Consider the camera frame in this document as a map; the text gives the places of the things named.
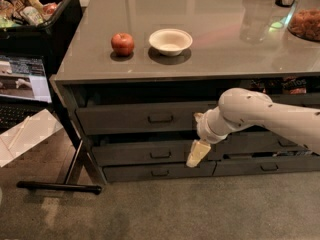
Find red apple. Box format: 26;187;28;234
111;32;135;56

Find glass jar of snacks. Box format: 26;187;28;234
288;0;320;42

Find grey drawer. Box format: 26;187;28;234
101;161;216;182
208;131;305;160
213;156;320;177
271;93;320;107
92;140;192;166
76;101;216;135

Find chip bags in drawer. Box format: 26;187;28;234
250;77;307;95

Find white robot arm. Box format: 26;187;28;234
186;88;320;168

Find black bin of snacks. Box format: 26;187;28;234
0;0;82;57

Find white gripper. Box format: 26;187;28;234
186;108;230;168

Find black floor bar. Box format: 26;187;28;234
17;181;102;195

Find open laptop computer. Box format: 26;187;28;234
0;55;53;132

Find grey drawer cabinet counter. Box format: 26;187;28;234
55;0;319;181

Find white paper bowl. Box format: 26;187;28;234
149;29;193;56

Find white paper sheet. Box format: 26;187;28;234
0;109;63;167

